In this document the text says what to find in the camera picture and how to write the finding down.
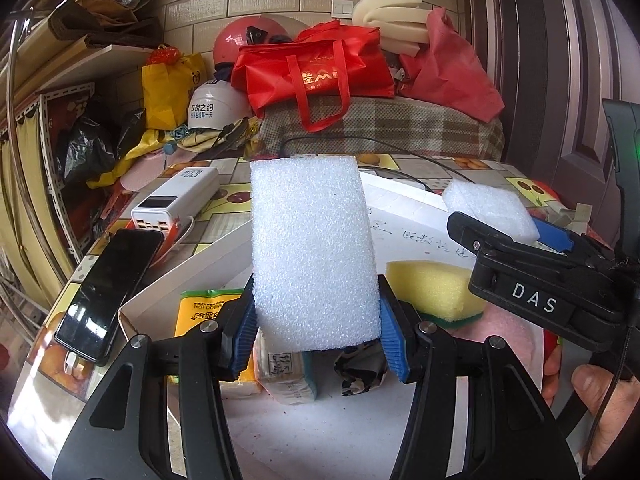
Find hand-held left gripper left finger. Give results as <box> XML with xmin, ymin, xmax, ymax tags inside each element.
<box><xmin>52</xmin><ymin>275</ymin><xmax>258</xmax><ymax>480</ymax></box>

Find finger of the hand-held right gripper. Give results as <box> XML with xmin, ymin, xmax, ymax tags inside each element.
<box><xmin>446</xmin><ymin>211</ymin><xmax>503</xmax><ymax>256</ymax></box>
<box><xmin>531</xmin><ymin>216</ymin><xmax>613</xmax><ymax>259</ymax></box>

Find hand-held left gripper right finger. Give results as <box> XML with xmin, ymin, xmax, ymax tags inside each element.
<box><xmin>378</xmin><ymin>275</ymin><xmax>581</xmax><ymax>480</ymax></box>

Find small white foam block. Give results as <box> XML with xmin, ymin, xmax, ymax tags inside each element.
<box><xmin>441</xmin><ymin>178</ymin><xmax>541</xmax><ymax>246</ymax></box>

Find large white foam block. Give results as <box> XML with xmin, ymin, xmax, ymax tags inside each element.
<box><xmin>249</xmin><ymin>156</ymin><xmax>383</xmax><ymax>352</ymax></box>

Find white cardboard box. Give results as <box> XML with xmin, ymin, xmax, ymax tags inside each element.
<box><xmin>117</xmin><ymin>172</ymin><xmax>556</xmax><ymax>480</ymax></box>

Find person's right hand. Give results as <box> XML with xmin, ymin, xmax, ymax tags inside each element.
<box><xmin>542</xmin><ymin>346</ymin><xmax>640</xmax><ymax>480</ymax></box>

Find yellow tissue packet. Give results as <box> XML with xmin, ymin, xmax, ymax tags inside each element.
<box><xmin>173</xmin><ymin>287</ymin><xmax>263</xmax><ymax>395</ymax></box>

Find teal and white tissue packet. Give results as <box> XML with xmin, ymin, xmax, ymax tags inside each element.
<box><xmin>252</xmin><ymin>332</ymin><xmax>319</xmax><ymax>406</ymax></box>

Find yellow sponge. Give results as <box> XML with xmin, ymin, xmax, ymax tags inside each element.
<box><xmin>386</xmin><ymin>260</ymin><xmax>485</xmax><ymax>333</ymax></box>

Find plaid cloth cover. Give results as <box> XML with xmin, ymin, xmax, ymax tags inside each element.
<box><xmin>257</xmin><ymin>95</ymin><xmax>506</xmax><ymax>161</ymax></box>

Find black smartphone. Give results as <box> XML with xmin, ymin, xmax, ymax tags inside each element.
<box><xmin>54</xmin><ymin>228</ymin><xmax>166</xmax><ymax>367</ymax></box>

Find white power bank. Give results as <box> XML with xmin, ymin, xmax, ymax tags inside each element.
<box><xmin>131</xmin><ymin>166</ymin><xmax>221</xmax><ymax>237</ymax></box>

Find red plastic bag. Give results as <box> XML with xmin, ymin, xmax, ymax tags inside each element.
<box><xmin>397</xmin><ymin>7</ymin><xmax>506</xmax><ymax>122</ymax></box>

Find grey panel door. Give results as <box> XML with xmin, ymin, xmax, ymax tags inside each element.
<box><xmin>460</xmin><ymin>0</ymin><xmax>640</xmax><ymax>211</ymax></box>

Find pink slipper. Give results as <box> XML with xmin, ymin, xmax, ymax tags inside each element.
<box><xmin>125</xmin><ymin>152</ymin><xmax>171</xmax><ymax>193</ymax></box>

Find yellow and black cloth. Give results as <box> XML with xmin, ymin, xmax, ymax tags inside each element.
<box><xmin>175</xmin><ymin>117</ymin><xmax>251</xmax><ymax>158</ymax></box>

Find red tote bag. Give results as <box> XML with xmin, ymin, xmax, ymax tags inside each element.
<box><xmin>231</xmin><ymin>20</ymin><xmax>396</xmax><ymax>133</ymax></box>

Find white helmet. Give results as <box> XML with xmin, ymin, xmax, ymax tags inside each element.
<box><xmin>187</xmin><ymin>80</ymin><xmax>258</xmax><ymax>133</ymax></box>

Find cream foam roll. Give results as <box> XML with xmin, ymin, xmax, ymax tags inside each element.
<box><xmin>352</xmin><ymin>0</ymin><xmax>436</xmax><ymax>56</ymax></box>

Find black plastic bag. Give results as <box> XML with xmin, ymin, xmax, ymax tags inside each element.
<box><xmin>55</xmin><ymin>107</ymin><xmax>146</xmax><ymax>186</ymax></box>

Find yellow shopping bag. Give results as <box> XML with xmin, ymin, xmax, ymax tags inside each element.
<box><xmin>141</xmin><ymin>45</ymin><xmax>208</xmax><ymax>131</ymax></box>

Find yellow curtain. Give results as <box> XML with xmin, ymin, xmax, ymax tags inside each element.
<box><xmin>0</xmin><ymin>105</ymin><xmax>66</xmax><ymax>301</ymax></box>

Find red helmet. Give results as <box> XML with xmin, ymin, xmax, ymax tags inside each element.
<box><xmin>212</xmin><ymin>15</ymin><xmax>301</xmax><ymax>81</ymax></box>

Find white shelf rack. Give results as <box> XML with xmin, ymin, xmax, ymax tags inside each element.
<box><xmin>15</xmin><ymin>42</ymin><xmax>166</xmax><ymax>261</ymax></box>

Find curved chrome pipe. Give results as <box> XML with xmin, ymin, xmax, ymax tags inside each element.
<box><xmin>5</xmin><ymin>5</ymin><xmax>56</xmax><ymax>241</ymax></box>

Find brown paper bags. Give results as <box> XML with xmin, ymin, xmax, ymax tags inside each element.
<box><xmin>47</xmin><ymin>0</ymin><xmax>163</xmax><ymax>51</ymax></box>

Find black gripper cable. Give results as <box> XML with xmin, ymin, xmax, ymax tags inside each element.
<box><xmin>582</xmin><ymin>255</ymin><xmax>632</xmax><ymax>476</ymax></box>

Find white charging cable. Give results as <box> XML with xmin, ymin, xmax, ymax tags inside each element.
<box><xmin>150</xmin><ymin>215</ymin><xmax>196</xmax><ymax>266</ymax></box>

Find thin black cable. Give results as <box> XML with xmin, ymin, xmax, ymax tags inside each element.
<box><xmin>277</xmin><ymin>135</ymin><xmax>436</xmax><ymax>193</ymax></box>

